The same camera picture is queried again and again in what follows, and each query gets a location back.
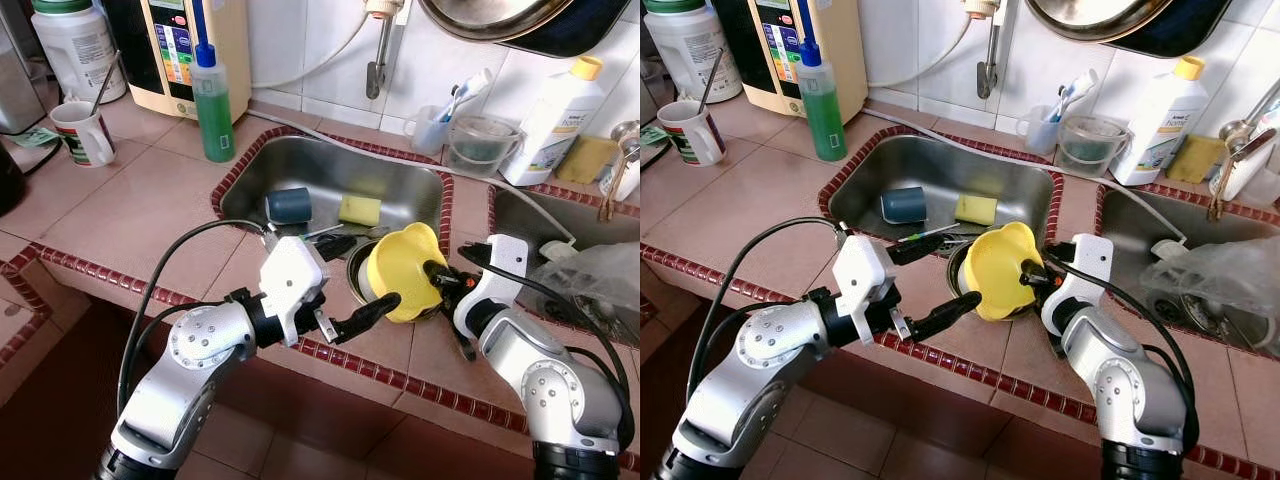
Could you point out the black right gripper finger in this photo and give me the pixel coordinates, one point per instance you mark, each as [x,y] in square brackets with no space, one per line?
[1033,271]
[437,271]

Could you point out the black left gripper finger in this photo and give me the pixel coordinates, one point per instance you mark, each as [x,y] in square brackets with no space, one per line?
[370,315]
[338,246]
[915,248]
[945,316]

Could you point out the green white plastic spoon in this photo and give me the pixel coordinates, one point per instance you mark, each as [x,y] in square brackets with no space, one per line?
[325,232]
[930,233]

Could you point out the yellow plastic bowl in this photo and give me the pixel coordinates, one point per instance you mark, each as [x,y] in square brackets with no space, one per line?
[400,265]
[995,265]

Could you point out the blue mug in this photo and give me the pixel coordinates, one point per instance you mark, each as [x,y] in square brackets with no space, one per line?
[290,207]
[905,206]

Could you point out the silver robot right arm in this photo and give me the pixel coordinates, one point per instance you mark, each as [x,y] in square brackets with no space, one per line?
[1120,380]
[540,380]

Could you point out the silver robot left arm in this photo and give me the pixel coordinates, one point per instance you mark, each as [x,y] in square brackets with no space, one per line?
[200,340]
[770,345]

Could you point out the stainless steel bowl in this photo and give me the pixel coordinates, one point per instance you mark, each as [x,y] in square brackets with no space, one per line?
[358,275]
[955,270]

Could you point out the bright yellow sponge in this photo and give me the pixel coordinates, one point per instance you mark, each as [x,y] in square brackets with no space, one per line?
[360,211]
[975,210]

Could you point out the stainless steel sink basin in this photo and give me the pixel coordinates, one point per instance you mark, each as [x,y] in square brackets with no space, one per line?
[520,215]
[300,165]
[1130,215]
[900,165]

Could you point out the clear plastic tub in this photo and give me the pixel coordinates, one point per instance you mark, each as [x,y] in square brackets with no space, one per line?
[1070,160]
[460,160]

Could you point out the green scouring pad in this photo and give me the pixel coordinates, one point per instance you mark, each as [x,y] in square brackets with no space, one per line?
[1095,152]
[485,152]

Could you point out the clear plastic bag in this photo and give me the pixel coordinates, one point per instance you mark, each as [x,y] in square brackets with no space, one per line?
[590,285]
[1210,285]

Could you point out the clear plastic cup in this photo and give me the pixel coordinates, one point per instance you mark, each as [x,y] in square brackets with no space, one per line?
[422,135]
[1032,135]

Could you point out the green soap bottle blue cap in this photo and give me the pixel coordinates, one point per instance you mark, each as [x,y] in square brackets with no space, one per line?
[822,120]
[213,120]

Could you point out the brown wooden chopstick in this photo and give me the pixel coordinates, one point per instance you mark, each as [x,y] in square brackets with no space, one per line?
[610,200]
[1215,200]

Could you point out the white detergent bottle yellow cap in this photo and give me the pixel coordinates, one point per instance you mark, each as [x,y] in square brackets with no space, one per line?
[550,130]
[1160,130]

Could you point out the mustard yellow sponge cloth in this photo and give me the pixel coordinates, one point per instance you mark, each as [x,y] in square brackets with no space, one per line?
[588,160]
[1197,158]

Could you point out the white utensil holder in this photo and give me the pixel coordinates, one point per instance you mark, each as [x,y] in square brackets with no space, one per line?
[1255,170]
[628,180]

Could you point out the beige water ionizer appliance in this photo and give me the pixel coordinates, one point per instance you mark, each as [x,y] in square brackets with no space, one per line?
[845,60]
[225,60]

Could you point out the metal ladle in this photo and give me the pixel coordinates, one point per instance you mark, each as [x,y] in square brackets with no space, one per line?
[625,130]
[1235,130]

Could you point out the green paper packet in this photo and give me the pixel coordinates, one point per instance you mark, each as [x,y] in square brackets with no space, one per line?
[38,137]
[652,136]

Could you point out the white striped mug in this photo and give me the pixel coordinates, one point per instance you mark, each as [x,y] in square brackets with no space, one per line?
[85,140]
[695,140]

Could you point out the hanging metal wok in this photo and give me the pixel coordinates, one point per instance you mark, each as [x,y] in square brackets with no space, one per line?
[520,25]
[1130,25]

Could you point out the thin metal stirrer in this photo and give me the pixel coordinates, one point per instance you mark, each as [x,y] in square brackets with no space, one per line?
[107,83]
[710,82]

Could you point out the white plastic jug green cap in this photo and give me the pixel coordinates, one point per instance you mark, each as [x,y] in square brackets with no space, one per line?
[80,55]
[690,55]

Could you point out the black round pot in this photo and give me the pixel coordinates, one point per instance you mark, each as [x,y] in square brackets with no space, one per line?
[10,180]

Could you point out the grey metal appliance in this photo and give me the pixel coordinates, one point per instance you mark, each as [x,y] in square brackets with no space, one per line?
[20,80]

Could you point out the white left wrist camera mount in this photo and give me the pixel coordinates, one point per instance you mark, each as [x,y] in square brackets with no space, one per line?
[862,280]
[290,280]

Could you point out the metal wall faucet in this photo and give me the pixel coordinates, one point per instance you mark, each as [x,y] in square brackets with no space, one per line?
[985,80]
[373,82]

